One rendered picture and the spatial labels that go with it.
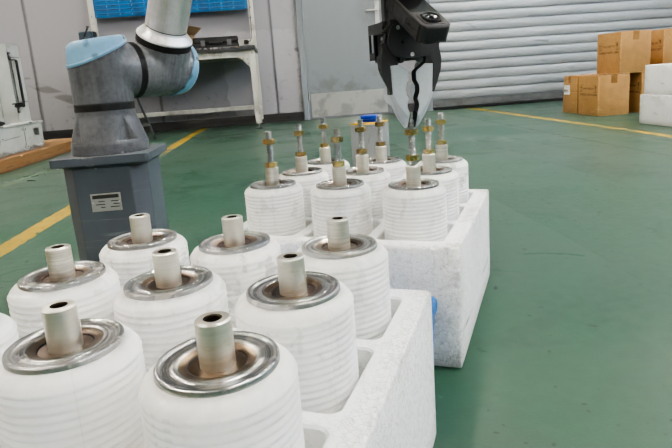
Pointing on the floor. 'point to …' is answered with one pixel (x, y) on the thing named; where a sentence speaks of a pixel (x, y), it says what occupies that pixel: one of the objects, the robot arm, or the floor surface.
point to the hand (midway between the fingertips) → (412, 118)
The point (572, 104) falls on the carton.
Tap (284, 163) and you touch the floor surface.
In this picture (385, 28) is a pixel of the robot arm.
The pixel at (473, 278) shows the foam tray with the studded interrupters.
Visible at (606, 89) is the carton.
